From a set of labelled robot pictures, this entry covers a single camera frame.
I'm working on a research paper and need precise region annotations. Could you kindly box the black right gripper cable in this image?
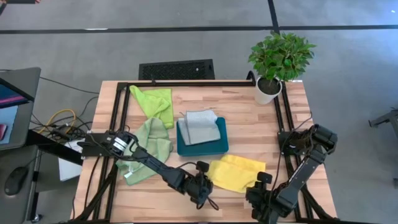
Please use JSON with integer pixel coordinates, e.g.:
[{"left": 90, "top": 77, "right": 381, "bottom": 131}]
[{"left": 273, "top": 111, "right": 313, "bottom": 200}]

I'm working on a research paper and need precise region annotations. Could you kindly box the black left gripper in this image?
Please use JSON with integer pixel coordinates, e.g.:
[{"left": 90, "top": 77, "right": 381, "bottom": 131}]
[{"left": 182, "top": 171, "right": 215, "bottom": 207}]

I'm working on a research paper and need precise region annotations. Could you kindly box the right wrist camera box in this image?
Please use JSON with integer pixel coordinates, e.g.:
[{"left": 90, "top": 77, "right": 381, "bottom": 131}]
[{"left": 256, "top": 171, "right": 274, "bottom": 185}]

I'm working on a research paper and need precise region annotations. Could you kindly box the teal plastic bin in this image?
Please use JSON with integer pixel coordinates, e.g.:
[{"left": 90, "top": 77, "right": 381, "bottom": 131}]
[{"left": 175, "top": 116, "right": 229, "bottom": 157}]

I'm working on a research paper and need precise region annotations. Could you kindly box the black computer mouse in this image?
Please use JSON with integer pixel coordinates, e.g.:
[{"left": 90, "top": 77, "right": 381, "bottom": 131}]
[{"left": 3, "top": 166, "right": 29, "bottom": 197}]

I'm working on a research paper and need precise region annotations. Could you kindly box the laptop screen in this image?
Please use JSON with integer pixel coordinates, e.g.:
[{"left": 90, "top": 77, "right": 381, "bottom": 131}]
[{"left": 0, "top": 77, "right": 35, "bottom": 110}]

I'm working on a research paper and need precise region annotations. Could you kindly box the green plant in white pot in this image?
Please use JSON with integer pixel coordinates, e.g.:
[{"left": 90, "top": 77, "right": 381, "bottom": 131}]
[{"left": 248, "top": 30, "right": 317, "bottom": 106}]

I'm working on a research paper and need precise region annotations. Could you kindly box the yellow cable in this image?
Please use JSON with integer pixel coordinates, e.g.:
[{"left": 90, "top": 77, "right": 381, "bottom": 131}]
[{"left": 37, "top": 108, "right": 77, "bottom": 134}]

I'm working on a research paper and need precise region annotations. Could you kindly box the black aluminium table frame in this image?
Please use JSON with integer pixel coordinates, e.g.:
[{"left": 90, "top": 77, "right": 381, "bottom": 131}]
[{"left": 67, "top": 70, "right": 343, "bottom": 224}]

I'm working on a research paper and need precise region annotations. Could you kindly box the black floor cable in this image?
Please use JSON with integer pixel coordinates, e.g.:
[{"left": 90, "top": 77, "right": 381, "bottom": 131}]
[{"left": 39, "top": 76, "right": 100, "bottom": 95}]

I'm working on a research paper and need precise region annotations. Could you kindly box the white paper sheet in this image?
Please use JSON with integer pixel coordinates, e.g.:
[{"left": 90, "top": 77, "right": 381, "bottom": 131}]
[{"left": 58, "top": 139, "right": 83, "bottom": 182}]

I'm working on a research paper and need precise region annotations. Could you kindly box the yellow microfiber towel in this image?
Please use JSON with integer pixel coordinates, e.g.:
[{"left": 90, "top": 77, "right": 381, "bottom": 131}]
[{"left": 206, "top": 154, "right": 267, "bottom": 194}]

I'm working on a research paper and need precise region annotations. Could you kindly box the lime green microfiber towel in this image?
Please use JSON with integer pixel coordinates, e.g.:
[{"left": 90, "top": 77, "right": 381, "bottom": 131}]
[{"left": 129, "top": 85, "right": 175, "bottom": 130}]

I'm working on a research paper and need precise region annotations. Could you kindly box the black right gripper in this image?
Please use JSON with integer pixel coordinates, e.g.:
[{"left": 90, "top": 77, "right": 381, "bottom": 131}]
[{"left": 244, "top": 182, "right": 276, "bottom": 220}]

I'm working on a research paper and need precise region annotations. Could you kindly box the grey stand leg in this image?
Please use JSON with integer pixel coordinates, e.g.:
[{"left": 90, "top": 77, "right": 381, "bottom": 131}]
[{"left": 368, "top": 108, "right": 398, "bottom": 138}]

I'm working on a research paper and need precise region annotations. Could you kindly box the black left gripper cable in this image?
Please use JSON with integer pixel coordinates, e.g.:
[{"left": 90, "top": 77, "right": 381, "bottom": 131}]
[{"left": 176, "top": 161, "right": 220, "bottom": 212}]

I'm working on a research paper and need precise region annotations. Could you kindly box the pale green teal-edged towel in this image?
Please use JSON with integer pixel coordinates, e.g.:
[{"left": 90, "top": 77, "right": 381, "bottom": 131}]
[{"left": 115, "top": 116, "right": 174, "bottom": 187}]

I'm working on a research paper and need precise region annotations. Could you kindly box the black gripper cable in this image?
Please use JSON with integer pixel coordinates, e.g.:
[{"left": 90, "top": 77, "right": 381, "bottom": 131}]
[
  {"left": 273, "top": 111, "right": 313, "bottom": 200},
  {"left": 176, "top": 161, "right": 220, "bottom": 212}
]

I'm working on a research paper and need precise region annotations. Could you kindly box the grey side desk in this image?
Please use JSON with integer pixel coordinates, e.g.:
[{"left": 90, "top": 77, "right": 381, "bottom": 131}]
[{"left": 0, "top": 67, "right": 42, "bottom": 224}]

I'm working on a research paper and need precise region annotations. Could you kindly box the grey waffle towel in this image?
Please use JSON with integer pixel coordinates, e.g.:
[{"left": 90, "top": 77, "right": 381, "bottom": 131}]
[{"left": 177, "top": 109, "right": 221, "bottom": 146}]

